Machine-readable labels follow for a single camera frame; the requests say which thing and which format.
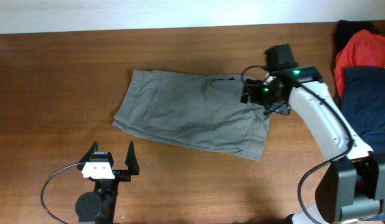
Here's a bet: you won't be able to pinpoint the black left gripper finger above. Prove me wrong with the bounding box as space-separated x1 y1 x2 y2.
125 141 140 175
77 141 98 170

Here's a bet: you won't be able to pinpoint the grey shorts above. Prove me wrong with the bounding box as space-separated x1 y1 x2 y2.
113 70 272 161

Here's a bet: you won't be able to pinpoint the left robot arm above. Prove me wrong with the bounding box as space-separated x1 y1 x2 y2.
75 142 140 224

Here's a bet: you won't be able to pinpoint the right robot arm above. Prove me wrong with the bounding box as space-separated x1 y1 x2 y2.
241 67 385 223

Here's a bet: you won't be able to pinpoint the navy blue garment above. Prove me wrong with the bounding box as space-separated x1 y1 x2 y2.
341 66 385 154

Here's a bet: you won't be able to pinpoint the black garment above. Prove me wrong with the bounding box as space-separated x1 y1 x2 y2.
333 20 381 56

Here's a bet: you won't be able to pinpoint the red garment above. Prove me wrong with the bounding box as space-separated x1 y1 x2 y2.
334 30 385 98

